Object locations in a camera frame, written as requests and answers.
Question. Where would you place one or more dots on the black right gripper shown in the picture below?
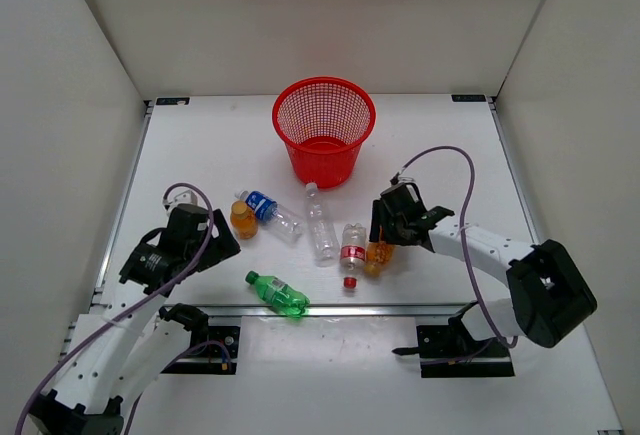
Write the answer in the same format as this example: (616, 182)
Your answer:
(383, 215)

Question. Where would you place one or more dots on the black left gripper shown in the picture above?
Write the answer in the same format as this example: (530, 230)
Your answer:
(222, 246)

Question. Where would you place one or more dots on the crushed orange plastic bottle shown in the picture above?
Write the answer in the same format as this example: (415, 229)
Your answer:
(378, 255)

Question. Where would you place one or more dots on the orange juice bottle yellow cap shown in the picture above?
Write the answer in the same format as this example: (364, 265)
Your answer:
(243, 220)

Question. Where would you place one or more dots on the clear bottle red label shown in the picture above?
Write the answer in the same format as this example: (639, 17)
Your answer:
(352, 254)

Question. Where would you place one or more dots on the clear bottle blue label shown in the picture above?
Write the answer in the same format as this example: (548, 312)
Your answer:
(274, 217)

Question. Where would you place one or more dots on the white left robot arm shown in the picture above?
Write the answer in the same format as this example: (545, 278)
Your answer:
(100, 379)

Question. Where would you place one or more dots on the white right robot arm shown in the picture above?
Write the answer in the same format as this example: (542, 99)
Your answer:
(548, 296)

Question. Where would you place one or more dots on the red mesh plastic bin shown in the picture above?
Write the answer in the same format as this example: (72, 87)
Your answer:
(323, 123)

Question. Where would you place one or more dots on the clear unlabelled plastic bottle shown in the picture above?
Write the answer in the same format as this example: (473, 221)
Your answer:
(321, 228)

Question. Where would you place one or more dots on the green plastic bottle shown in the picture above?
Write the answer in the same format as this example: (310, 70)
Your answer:
(278, 295)

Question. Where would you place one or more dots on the black label right table corner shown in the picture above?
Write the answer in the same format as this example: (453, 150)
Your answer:
(468, 98)

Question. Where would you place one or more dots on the black label table corner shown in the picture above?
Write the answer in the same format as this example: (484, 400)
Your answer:
(172, 101)
(468, 98)

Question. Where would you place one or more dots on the black label left table corner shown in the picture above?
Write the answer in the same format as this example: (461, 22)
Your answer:
(172, 101)

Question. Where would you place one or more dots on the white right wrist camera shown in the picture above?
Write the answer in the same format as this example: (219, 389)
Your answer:
(400, 178)

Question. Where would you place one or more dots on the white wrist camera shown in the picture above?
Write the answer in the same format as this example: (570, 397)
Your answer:
(400, 178)
(187, 196)

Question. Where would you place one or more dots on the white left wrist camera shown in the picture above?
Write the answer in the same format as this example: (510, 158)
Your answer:
(187, 196)

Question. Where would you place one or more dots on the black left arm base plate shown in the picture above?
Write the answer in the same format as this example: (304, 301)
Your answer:
(214, 353)

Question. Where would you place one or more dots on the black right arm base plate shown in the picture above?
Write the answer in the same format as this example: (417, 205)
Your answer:
(445, 354)

